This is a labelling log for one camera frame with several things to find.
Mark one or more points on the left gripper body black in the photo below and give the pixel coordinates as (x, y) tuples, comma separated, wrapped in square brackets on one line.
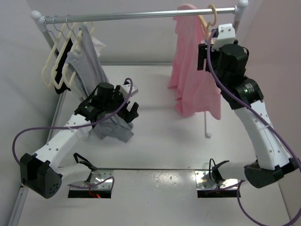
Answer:
[(124, 114)]

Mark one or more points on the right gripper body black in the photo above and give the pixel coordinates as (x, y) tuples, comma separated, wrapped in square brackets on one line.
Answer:
[(203, 55)]

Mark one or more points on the pink t shirt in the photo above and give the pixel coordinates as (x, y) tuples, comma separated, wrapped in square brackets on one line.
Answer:
[(195, 91)]

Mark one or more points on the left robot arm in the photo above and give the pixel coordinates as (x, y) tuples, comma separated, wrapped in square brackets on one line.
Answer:
[(105, 112)]

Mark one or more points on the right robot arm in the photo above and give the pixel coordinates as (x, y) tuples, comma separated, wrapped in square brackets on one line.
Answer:
[(273, 162)]

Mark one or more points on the grey t shirt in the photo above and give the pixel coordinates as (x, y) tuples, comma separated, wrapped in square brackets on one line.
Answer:
[(89, 73)]

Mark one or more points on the cream hanger with grey shirt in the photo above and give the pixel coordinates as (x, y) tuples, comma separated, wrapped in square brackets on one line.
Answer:
[(67, 77)]

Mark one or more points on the white cloth on hanger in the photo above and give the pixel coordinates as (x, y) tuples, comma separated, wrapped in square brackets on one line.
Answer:
[(98, 46)]

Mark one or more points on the cream hanger outer left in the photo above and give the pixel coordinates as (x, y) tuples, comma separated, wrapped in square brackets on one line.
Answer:
[(49, 71)]

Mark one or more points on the cream hanger middle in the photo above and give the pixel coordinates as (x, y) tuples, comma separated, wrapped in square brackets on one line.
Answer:
[(57, 70)]

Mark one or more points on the white clothes rack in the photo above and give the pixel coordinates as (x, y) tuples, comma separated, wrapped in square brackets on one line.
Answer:
[(182, 10)]

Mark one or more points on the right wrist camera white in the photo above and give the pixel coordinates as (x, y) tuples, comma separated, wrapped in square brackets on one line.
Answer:
[(226, 35)]

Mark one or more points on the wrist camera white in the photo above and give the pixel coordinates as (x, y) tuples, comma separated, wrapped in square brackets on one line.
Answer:
[(226, 35), (126, 89)]

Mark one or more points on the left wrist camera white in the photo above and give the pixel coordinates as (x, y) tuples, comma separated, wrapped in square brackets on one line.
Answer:
[(126, 89)]

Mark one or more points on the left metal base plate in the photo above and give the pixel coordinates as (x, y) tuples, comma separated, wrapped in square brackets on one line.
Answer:
[(100, 180)]

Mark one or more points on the metal base plate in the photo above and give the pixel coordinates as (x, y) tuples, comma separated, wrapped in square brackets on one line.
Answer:
[(100, 180), (204, 183)]

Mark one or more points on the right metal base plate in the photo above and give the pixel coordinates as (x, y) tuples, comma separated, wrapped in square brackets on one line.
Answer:
[(204, 183)]

